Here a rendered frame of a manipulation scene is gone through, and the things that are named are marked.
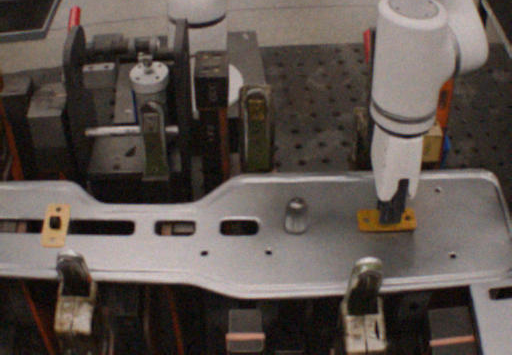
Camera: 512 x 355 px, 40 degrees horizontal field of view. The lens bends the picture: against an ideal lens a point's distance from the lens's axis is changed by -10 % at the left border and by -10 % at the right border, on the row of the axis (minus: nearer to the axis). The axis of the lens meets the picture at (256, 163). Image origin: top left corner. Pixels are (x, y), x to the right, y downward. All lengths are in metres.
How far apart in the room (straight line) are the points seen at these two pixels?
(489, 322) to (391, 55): 0.37
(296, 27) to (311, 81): 1.53
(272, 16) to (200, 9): 1.96
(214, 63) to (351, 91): 0.70
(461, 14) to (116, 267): 0.55
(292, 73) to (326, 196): 0.77
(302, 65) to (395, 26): 1.06
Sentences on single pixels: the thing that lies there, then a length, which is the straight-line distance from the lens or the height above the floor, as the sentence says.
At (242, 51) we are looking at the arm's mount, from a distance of 1.73.
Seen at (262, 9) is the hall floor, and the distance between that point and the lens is 3.45.
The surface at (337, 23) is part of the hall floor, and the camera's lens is 3.37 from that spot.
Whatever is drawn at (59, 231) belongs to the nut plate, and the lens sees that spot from 1.07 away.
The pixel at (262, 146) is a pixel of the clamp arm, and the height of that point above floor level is 1.02.
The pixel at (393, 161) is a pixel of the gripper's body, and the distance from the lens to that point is 0.92.
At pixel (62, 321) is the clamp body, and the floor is 1.05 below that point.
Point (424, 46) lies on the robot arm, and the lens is 0.83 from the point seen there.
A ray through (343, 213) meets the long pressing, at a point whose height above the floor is 1.00.
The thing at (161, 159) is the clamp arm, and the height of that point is 1.02.
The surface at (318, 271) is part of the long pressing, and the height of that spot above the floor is 1.00.
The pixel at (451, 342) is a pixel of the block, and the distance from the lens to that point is 0.97.
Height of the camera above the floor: 1.76
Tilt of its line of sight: 42 degrees down
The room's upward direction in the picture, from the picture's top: 1 degrees counter-clockwise
